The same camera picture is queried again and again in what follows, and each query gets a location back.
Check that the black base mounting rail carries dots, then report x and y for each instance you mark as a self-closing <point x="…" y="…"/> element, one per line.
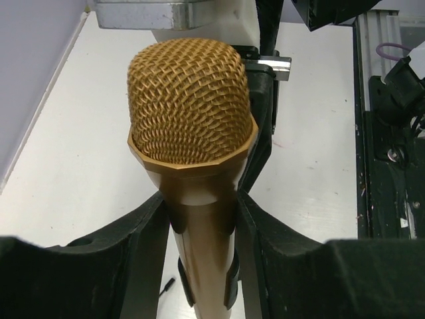
<point x="389" y="117"/>

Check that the black tripod microphone stand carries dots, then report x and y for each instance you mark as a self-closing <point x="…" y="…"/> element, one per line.
<point x="167" y="286"/>

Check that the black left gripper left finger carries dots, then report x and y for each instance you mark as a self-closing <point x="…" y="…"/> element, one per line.
<point x="114" y="272"/>

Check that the black round-base clip stand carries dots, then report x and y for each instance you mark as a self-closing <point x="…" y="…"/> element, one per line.
<point x="210" y="291"/>

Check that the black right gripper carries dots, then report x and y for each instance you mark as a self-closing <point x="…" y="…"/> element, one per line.
<point x="265" y="73"/>

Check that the gold microphone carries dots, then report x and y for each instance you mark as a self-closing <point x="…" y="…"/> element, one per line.
<point x="192" y="130"/>

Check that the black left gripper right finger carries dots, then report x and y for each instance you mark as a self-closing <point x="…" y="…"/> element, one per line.
<point x="288" y="275"/>

